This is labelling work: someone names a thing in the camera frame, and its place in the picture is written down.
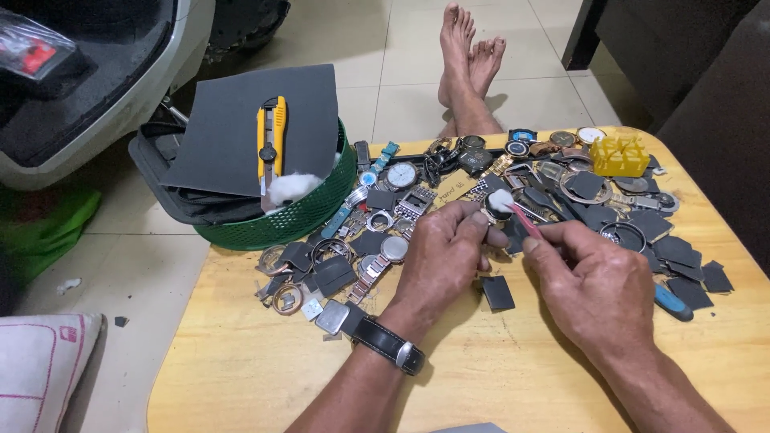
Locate white cotton wad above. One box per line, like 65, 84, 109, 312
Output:
266, 172, 326, 208

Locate square silver watch case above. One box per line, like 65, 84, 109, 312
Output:
314, 299, 351, 336

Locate blue strap watch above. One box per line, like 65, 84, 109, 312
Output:
320, 141, 400, 239

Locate person's bare foot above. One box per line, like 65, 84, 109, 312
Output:
468, 36, 508, 101
437, 1, 505, 138

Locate white dial silver watch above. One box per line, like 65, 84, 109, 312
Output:
385, 161, 421, 192

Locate white pillow pink lines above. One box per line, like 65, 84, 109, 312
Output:
0, 312, 104, 433

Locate white motor scooter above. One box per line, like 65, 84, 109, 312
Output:
0, 0, 292, 191

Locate silver bracelet round watch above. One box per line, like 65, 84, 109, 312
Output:
347, 235, 410, 305

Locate blue-handled tool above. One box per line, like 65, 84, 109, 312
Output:
654, 283, 695, 322

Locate plastic-wrapped red black item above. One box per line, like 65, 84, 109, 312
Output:
0, 8, 86, 83

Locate rose gold bezel ring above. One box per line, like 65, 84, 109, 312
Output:
271, 283, 305, 316

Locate person's grey clothing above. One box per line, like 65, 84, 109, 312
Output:
430, 422, 507, 433

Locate black leather strap wristwatch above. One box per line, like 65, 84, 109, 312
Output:
351, 316, 427, 377

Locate yellow utility knife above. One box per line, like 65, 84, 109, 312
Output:
257, 96, 288, 197

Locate heap of watches and parts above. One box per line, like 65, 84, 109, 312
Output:
255, 126, 682, 316

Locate large dark sandpaper sheet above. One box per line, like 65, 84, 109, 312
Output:
160, 64, 339, 198

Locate tan wooden card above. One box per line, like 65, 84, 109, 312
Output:
434, 169, 480, 209

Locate small white cotton ball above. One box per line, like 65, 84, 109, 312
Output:
488, 189, 516, 215

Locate person's left hand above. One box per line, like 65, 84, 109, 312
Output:
385, 201, 510, 339

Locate gold watch case black dial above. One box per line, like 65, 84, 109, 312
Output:
480, 196, 517, 228

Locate single cut sandpaper square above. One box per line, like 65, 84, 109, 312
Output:
479, 275, 517, 312

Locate person's right hand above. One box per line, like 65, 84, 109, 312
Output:
522, 219, 658, 365

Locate green cloth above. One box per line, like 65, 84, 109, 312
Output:
0, 185, 102, 285

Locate gold watch white dial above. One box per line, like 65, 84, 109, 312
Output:
575, 126, 608, 147

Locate dark wooden cabinet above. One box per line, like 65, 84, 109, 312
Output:
561, 0, 770, 279

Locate red tweezers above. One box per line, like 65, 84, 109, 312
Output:
511, 203, 546, 243

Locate yellow plastic watch holder block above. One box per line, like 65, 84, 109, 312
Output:
590, 133, 651, 178

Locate black fabric bag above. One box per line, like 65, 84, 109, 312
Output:
128, 120, 267, 227

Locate green plastic mesh basket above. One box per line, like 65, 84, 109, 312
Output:
194, 117, 358, 251

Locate scattered dark sandpaper pieces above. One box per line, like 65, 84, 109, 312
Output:
262, 171, 735, 312

